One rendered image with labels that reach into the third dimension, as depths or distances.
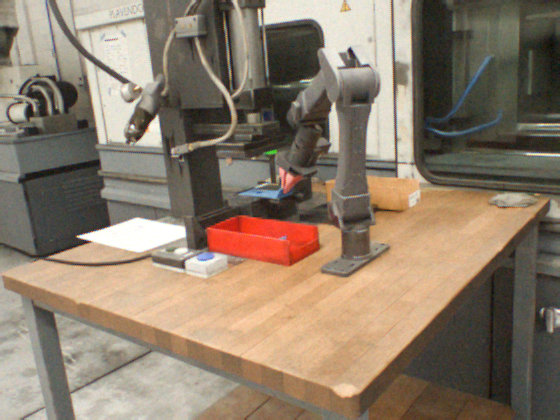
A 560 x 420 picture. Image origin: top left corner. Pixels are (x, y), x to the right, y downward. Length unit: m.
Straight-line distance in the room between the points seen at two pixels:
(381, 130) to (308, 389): 1.33
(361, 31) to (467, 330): 1.11
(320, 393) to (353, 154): 0.52
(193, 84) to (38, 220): 3.09
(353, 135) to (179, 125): 0.66
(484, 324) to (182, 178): 1.12
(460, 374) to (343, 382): 1.37
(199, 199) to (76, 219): 3.03
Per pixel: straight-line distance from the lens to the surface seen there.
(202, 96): 1.54
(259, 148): 1.45
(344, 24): 2.06
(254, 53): 1.47
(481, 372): 2.09
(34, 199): 4.48
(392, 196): 1.57
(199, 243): 1.37
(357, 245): 1.17
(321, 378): 0.80
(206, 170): 1.68
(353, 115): 1.10
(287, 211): 1.57
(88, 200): 4.66
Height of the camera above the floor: 1.33
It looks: 15 degrees down
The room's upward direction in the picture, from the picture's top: 5 degrees counter-clockwise
